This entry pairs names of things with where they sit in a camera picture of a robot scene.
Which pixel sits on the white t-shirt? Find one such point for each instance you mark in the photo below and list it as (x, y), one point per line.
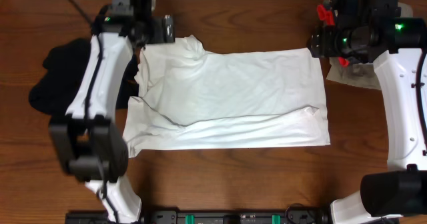
(190, 98)

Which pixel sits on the black mounting rail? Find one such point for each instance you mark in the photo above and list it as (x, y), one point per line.
(293, 215)

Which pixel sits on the khaki folded garment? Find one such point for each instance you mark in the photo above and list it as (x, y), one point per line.
(359, 74)

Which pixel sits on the black t-shirt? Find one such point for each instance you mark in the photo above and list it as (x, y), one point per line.
(65, 65)

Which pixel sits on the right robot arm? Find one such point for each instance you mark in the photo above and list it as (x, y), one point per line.
(399, 61)

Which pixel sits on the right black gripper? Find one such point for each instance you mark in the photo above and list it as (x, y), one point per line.
(323, 38)

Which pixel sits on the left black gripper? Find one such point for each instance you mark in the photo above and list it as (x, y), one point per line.
(158, 24)

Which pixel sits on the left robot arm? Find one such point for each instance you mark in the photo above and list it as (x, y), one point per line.
(88, 144)

